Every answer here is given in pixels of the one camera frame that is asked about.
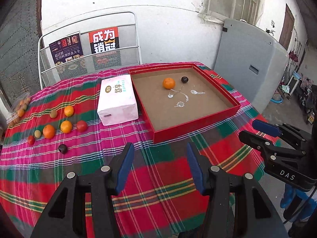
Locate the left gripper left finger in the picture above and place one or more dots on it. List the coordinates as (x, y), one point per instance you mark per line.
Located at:
(64, 214)

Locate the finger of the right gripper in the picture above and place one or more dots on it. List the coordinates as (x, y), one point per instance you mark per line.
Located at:
(262, 146)
(295, 137)

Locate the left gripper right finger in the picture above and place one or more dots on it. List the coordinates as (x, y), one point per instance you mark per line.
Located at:
(237, 205)

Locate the dark plum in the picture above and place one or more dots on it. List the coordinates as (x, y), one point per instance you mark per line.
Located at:
(184, 79)
(62, 148)

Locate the small red tomato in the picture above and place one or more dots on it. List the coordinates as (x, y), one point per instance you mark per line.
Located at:
(31, 140)

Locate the deep orange mandarin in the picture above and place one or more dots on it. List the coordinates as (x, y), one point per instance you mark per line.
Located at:
(49, 131)

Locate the small green kiwi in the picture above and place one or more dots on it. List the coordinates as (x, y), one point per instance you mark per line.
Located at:
(37, 134)

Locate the yellow orange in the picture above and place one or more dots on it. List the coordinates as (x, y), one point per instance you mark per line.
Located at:
(66, 126)
(68, 111)

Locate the dark plum front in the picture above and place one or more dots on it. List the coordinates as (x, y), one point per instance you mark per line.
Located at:
(184, 79)

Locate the blue gloved right hand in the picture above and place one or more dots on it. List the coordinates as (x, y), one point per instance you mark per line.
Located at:
(298, 205)

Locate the plaid tablecloth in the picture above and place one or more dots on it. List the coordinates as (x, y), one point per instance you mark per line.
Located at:
(159, 198)

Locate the grey metal cabinet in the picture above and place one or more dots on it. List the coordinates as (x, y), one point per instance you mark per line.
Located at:
(251, 60)

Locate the red cardboard box tray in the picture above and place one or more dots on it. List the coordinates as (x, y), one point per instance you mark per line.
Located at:
(186, 108)

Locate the clear plastic fruit bag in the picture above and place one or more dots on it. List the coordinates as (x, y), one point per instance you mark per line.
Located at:
(18, 109)

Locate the white pink tissue pack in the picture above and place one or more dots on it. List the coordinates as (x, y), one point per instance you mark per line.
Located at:
(117, 103)

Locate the dark purple cookbook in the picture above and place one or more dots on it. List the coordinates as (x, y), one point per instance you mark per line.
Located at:
(66, 49)

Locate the white metal mesh rack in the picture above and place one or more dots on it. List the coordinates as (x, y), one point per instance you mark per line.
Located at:
(129, 53)

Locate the studded metal door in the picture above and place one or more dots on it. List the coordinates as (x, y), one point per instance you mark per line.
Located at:
(20, 32)

